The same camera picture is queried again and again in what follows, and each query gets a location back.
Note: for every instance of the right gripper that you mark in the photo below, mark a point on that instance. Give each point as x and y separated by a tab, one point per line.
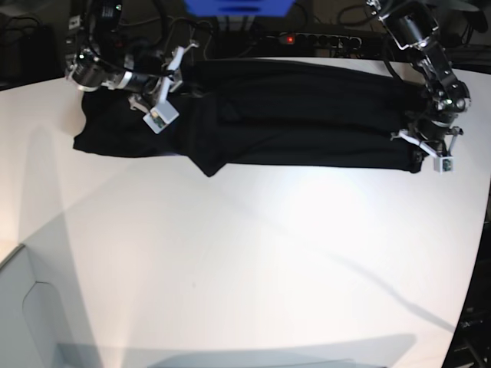
149	94

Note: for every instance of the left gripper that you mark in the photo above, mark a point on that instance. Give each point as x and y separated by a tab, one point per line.
436	139

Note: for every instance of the black T-shirt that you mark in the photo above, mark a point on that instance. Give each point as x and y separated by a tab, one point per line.
265	112

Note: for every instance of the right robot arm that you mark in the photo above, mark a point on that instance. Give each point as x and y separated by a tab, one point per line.
99	54

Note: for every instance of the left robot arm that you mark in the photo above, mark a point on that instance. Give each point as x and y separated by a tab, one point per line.
414	30

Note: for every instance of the blue box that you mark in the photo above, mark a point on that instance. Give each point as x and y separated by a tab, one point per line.
215	8

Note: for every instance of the black power strip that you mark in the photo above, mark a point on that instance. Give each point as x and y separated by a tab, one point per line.
323	41

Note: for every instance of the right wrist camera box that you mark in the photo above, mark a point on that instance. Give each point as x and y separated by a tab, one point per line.
160	117

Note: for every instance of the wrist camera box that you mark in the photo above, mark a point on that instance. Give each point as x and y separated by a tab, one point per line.
444	164
160	117

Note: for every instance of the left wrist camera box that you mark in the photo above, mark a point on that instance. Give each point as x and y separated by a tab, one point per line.
444	164

